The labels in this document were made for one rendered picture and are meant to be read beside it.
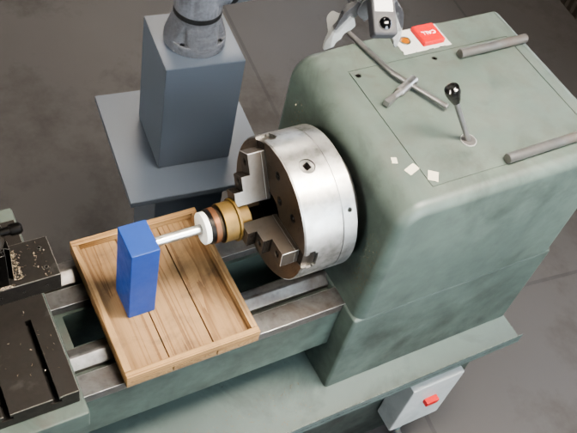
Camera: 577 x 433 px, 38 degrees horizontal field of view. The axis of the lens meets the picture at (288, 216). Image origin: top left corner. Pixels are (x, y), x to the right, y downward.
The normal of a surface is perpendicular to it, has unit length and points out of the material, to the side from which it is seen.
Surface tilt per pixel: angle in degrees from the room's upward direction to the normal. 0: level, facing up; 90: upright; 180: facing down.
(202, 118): 90
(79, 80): 0
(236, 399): 0
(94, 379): 0
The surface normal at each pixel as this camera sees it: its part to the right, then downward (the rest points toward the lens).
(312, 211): 0.44, 0.07
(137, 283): 0.45, 0.75
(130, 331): 0.18, -0.61
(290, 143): 0.05, -0.79
